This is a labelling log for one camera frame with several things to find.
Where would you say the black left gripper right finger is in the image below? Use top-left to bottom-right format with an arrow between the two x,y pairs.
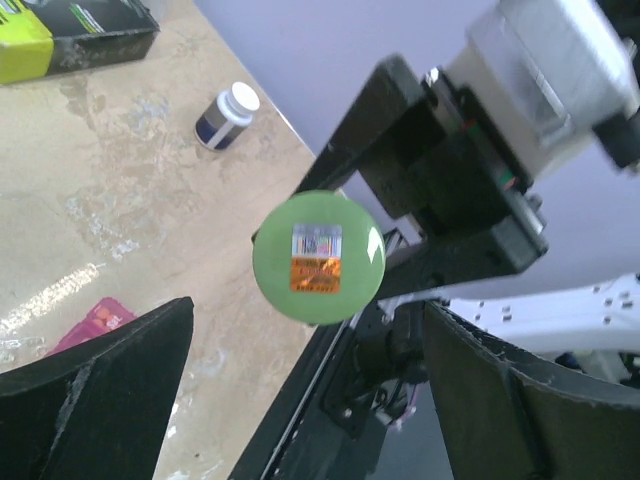
422,302 -> 639,480

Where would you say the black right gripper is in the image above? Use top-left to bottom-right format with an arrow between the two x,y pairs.
294,54 -> 548,300

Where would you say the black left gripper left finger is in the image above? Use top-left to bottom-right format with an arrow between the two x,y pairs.
1,297 -> 194,479

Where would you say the pink weekly pill organizer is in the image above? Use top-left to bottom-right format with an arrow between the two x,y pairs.
46,297 -> 136,357

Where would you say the green pill bottle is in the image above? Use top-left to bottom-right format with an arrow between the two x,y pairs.
252,190 -> 386,326

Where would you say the white cap pill bottle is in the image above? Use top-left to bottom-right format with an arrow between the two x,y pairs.
194,81 -> 261,151

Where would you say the black green razor box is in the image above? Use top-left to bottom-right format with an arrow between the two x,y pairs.
1,0 -> 160,85

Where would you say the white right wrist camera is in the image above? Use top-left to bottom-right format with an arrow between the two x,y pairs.
445,1 -> 639,180

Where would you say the black mounting base plate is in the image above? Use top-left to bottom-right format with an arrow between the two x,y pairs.
229,294 -> 429,479

